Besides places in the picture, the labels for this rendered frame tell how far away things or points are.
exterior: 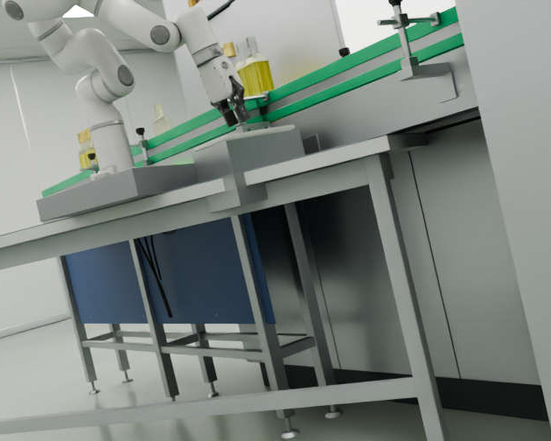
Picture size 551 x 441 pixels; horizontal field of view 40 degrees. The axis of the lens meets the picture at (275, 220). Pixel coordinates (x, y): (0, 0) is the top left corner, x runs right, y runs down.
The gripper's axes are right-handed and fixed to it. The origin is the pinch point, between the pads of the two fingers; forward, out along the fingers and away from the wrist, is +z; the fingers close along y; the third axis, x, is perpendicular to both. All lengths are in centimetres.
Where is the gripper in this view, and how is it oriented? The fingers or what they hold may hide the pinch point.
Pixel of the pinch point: (236, 116)
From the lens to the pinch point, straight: 191.4
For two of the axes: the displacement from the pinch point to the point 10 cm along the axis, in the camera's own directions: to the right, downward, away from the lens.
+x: -6.9, 4.4, -5.7
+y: -5.8, 1.2, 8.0
